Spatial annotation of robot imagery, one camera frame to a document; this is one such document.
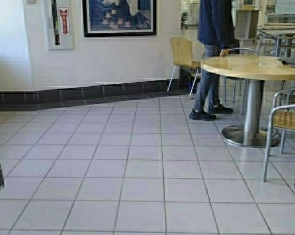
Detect light wooden chair by wall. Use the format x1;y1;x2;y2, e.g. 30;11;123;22
167;37;201;98

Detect metal chair behind round table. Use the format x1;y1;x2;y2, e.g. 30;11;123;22
218;47;259;103

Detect framed blue wall picture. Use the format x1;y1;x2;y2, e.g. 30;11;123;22
82;0;157;37

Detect background dining tables and chairs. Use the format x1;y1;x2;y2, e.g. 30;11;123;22
256;24;295;57

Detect white fire extinguisher cabinet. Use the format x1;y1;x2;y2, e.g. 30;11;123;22
43;0;74;50

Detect standing person in blue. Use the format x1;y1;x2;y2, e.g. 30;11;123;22
189;0;234;121

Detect round wooden pedestal table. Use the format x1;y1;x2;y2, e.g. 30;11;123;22
201;55;295;148

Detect wicker seat metal armchair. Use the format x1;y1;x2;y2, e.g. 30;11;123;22
261;87;295;182

